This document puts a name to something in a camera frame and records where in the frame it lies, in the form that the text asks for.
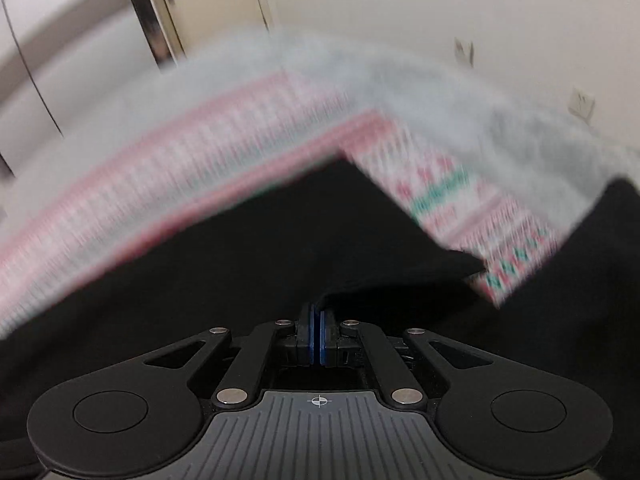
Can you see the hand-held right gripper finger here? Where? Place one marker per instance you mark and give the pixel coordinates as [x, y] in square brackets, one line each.
[312, 335]
[324, 337]

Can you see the black pants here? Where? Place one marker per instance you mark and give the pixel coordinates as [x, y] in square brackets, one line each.
[250, 240]

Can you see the pink white patterned blanket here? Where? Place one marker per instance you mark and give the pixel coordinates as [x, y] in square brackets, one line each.
[200, 160]

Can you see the grey bed sheet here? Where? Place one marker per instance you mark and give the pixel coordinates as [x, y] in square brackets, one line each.
[400, 70]

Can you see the cream door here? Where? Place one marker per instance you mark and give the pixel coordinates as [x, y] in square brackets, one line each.
[215, 0]

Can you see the white wardrobe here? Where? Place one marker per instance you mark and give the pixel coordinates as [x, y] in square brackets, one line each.
[65, 35]

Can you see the grey wall fixture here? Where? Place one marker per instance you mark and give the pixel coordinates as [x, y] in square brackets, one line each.
[465, 52]

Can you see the white wall socket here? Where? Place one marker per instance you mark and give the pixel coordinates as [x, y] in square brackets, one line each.
[582, 103]

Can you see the dark door frame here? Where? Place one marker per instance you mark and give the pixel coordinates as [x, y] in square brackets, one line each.
[147, 15]

